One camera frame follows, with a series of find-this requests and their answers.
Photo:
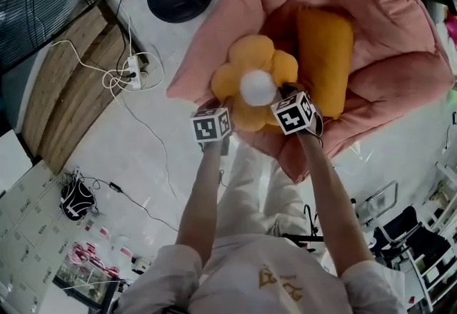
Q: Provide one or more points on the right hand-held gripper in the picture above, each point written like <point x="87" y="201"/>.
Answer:
<point x="293" y="116"/>

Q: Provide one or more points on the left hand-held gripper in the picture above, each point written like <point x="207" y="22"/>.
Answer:
<point x="210" y="127"/>

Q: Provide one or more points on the yellow rectangular pillow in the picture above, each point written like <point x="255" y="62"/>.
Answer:
<point x="323" y="55"/>

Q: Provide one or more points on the yellow flower-shaped pillow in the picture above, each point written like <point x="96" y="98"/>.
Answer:
<point x="250" y="55"/>

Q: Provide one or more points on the pink padded storage bin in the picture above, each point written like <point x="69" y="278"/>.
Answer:
<point x="378" y="20"/>

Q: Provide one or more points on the person's left forearm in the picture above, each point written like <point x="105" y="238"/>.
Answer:
<point x="201" y="198"/>

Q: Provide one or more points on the person's right forearm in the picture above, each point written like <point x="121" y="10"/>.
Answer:
<point x="332" y="198"/>

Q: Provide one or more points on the person's white trousers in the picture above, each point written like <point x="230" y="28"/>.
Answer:
<point x="246" y="184"/>

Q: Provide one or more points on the white power strip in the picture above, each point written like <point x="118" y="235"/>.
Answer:
<point x="133" y="71"/>

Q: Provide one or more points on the black floor stand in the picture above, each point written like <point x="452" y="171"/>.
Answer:
<point x="310" y="227"/>

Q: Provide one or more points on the wooden pallet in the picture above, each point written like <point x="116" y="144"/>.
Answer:
<point x="71" y="91"/>

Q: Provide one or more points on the black bag with white stripes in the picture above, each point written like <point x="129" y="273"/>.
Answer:
<point x="75" y="198"/>

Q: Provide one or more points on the person's white shirt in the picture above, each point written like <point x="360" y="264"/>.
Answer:
<point x="257" y="277"/>

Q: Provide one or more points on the black office chair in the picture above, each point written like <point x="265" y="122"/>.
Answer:
<point x="410" y="230"/>

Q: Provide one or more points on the white shelf rack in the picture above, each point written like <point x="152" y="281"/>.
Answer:
<point x="441" y="220"/>

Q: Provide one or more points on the glass display case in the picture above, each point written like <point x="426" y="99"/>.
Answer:
<point x="85" y="282"/>

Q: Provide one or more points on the white locker cabinet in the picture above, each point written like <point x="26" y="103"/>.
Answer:
<point x="25" y="227"/>

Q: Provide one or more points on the chrome metal frame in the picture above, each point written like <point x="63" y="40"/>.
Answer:
<point x="383" y="195"/>

